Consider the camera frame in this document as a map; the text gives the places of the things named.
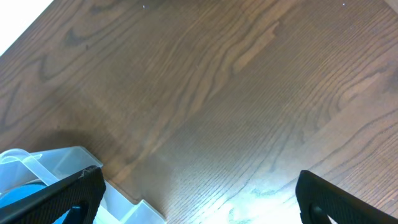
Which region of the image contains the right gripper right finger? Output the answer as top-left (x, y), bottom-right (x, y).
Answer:
top-left (295, 170), bottom-right (397, 224)

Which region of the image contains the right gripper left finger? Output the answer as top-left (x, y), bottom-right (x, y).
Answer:
top-left (1, 166), bottom-right (106, 224)

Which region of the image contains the dark blue bowl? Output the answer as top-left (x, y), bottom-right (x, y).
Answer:
top-left (1, 183), bottom-right (71, 224)

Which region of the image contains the clear plastic storage bin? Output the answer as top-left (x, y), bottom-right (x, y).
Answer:
top-left (1, 146), bottom-right (166, 224)

